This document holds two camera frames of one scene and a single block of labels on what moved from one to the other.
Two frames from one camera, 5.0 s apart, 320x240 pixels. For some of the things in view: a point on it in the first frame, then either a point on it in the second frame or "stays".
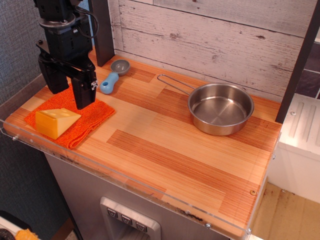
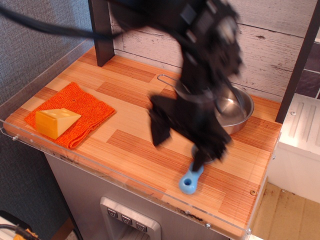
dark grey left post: [103, 38] stays
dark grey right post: [300, 64] stays
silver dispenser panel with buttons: [129, 218] stays
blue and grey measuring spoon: [120, 67] -> [187, 184]
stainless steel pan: [216, 109] stays
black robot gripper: [68, 40] -> [192, 115]
